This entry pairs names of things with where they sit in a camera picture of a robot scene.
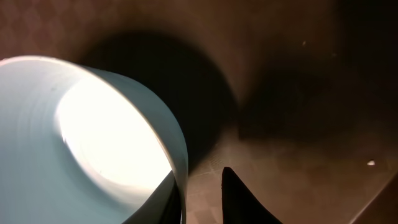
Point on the brown serving tray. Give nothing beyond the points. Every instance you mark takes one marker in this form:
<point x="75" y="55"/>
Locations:
<point x="299" y="98"/>

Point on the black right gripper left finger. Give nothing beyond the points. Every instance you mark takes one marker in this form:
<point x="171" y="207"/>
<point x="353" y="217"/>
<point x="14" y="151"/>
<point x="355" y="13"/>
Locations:
<point x="162" y="207"/>

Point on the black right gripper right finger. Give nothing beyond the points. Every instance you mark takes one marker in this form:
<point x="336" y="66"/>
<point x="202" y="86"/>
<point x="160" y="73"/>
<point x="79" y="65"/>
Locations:
<point x="239" y="205"/>

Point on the light blue bowl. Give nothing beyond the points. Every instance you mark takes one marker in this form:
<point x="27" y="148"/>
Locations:
<point x="82" y="145"/>

